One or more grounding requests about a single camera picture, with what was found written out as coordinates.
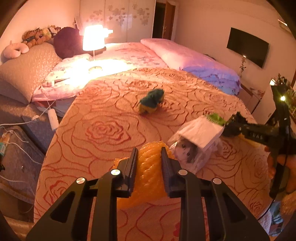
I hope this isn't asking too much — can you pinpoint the green pea snack bag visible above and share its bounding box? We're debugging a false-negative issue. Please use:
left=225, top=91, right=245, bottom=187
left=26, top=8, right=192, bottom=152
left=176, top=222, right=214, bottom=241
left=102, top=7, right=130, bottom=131
left=206, top=113, right=226, bottom=126

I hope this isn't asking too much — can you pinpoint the yellow foam fruit net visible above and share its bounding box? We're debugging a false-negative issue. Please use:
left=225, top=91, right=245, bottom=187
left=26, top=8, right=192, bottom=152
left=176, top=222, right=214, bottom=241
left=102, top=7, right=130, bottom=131
left=117, top=141, right=175, bottom=210

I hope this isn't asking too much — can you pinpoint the person right hand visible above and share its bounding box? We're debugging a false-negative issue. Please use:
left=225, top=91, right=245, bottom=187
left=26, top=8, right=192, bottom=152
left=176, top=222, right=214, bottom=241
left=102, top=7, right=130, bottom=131
left=264, top=147, right=295, bottom=199

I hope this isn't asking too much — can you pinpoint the white low cabinet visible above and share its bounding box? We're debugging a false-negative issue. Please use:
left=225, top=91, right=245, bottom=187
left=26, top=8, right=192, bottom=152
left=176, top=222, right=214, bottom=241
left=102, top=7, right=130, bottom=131
left=237, top=83, right=265, bottom=113

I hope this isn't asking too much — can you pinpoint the white vanity desk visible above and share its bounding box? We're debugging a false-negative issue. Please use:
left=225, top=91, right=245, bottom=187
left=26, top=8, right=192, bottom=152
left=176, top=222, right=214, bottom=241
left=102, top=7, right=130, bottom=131
left=252, top=73, right=296, bottom=126

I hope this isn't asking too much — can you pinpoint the folded purple pink quilt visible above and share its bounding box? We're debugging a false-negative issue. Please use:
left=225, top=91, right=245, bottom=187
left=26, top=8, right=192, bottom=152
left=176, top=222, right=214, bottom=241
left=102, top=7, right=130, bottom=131
left=140, top=38, right=241, bottom=95

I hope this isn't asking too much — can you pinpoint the flower stem decoration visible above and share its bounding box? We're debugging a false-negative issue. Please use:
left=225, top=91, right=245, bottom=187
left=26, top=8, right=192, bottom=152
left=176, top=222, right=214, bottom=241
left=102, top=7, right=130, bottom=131
left=239, top=55, right=246, bottom=78

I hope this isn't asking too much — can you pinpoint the white power strip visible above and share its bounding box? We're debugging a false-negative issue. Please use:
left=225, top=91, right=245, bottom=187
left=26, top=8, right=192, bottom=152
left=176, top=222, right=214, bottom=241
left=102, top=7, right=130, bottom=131
left=48, top=108, right=59, bottom=132

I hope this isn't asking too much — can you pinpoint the brown wooden door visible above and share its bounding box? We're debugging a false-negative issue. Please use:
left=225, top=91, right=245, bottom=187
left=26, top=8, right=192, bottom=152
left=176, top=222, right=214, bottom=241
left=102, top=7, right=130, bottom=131
left=152, top=1, right=176, bottom=40

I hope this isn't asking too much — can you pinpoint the floral sliding wardrobe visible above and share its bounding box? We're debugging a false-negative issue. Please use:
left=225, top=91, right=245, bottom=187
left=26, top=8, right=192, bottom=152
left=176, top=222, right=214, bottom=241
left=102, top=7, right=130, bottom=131
left=79, top=0, right=156, bottom=43

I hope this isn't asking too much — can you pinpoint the beige bed pillow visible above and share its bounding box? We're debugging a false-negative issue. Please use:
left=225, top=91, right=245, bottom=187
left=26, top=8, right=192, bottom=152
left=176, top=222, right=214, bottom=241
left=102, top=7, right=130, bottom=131
left=1, top=43, right=61, bottom=104

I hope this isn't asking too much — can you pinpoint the glowing white table lamp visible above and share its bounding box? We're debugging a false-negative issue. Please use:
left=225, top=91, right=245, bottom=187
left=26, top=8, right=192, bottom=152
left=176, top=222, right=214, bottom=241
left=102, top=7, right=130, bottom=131
left=82, top=25, right=105, bottom=61

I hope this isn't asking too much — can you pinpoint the pink neck pillow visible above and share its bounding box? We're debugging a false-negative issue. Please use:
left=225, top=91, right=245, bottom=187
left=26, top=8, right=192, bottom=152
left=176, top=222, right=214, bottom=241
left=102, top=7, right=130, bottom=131
left=3, top=43, right=29, bottom=59

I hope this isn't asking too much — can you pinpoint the dark maroon plush toy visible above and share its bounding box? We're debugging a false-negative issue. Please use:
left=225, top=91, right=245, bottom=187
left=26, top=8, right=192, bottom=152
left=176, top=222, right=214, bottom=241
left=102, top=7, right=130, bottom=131
left=53, top=27, right=106, bottom=59

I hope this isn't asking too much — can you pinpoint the orange plush toy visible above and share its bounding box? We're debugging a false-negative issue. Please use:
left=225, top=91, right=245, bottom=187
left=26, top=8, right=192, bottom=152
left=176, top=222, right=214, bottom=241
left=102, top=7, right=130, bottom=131
left=22, top=25, right=61, bottom=48

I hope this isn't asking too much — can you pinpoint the wall mounted black television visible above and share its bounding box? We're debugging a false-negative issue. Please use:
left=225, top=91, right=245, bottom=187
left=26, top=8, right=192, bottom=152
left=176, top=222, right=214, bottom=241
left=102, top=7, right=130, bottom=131
left=227, top=28, right=269, bottom=68

